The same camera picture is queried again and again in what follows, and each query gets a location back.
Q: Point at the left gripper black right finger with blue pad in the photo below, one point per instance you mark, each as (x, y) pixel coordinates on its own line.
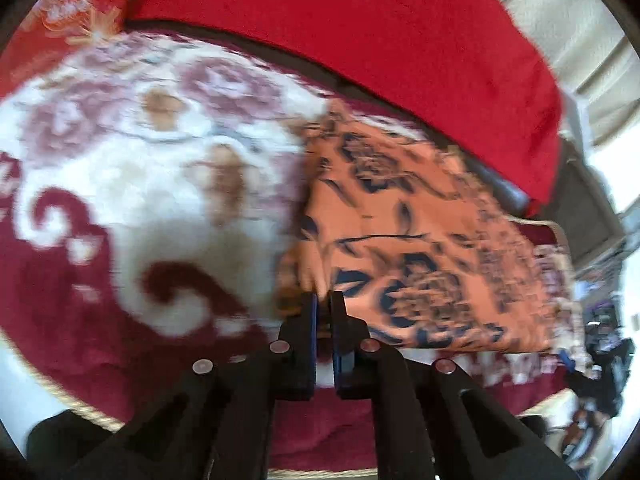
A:
(432, 421)

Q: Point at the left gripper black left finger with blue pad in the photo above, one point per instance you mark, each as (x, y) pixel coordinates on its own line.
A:
(216, 424)

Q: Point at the orange black floral garment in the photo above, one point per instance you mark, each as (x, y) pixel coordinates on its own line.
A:
(418, 247)

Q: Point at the cluttered shelf unit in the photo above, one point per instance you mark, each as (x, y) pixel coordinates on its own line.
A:
(601, 290)

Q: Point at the red white floral blanket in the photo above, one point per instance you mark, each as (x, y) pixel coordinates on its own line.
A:
(150, 187)

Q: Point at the cream dotted curtain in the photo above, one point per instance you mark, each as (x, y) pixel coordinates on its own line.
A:
(590, 55)

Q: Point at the plain red pillow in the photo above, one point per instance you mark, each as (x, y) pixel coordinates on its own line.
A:
(461, 66)

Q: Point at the red patterned pillow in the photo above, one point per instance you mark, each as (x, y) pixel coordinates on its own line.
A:
(53, 29)

